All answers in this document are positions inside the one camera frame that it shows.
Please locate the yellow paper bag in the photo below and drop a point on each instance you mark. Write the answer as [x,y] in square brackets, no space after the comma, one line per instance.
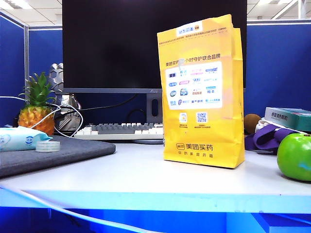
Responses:
[201,97]

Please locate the green apple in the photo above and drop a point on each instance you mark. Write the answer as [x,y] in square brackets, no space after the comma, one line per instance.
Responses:
[295,157]

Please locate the grey monitor stand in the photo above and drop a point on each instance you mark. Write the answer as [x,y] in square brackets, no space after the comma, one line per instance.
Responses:
[154,106]

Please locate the white and grey keyboard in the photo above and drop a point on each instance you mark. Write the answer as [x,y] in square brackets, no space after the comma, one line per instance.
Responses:
[116,131]

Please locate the black computer monitor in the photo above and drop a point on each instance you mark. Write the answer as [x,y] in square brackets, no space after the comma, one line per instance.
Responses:
[109,43]

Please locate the brown kiwi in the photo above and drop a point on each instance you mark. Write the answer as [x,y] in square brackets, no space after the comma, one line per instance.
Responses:
[251,122]

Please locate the grey felt mat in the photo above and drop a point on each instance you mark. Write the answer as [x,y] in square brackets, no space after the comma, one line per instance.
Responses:
[60,153]

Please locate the silver robot figure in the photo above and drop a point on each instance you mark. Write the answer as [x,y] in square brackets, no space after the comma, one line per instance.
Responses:
[57,77]

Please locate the clear tape roll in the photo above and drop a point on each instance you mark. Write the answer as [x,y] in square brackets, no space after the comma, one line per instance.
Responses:
[47,146]

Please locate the decorative pineapple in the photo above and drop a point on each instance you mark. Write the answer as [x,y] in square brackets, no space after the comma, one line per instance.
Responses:
[36,114]

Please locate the blue office partition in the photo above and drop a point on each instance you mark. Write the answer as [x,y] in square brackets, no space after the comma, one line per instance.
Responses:
[277,68]

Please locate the teal medicine box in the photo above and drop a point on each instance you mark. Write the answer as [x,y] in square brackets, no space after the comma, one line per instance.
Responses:
[286,117]

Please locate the blue wet wipes pack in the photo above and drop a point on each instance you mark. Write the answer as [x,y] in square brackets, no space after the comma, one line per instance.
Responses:
[17,140]

